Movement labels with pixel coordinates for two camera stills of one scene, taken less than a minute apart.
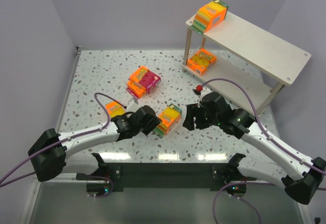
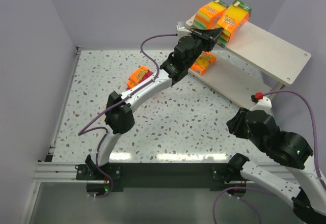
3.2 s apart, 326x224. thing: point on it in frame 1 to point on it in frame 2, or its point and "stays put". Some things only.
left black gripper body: (152, 126) to (209, 37)
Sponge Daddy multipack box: (209, 16) stays put
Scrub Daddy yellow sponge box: (200, 60) stays put
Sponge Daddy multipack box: (169, 116) to (235, 16)
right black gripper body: (199, 117) to (234, 126)
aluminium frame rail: (69, 178) stays put
